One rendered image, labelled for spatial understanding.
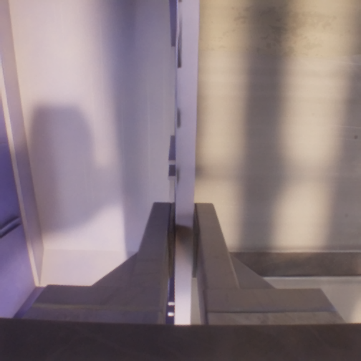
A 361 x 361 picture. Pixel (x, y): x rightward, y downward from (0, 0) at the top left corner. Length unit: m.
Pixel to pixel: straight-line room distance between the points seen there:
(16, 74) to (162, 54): 0.15
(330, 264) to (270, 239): 0.10
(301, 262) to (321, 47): 0.25
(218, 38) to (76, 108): 0.16
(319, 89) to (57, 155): 0.28
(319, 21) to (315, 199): 0.18
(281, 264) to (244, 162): 0.15
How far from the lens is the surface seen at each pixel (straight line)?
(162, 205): 0.15
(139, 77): 0.27
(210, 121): 0.26
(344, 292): 0.41
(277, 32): 0.29
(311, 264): 0.37
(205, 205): 0.15
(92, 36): 0.28
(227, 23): 0.28
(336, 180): 0.32
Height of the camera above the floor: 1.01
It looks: 74 degrees down
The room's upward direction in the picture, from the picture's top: 179 degrees counter-clockwise
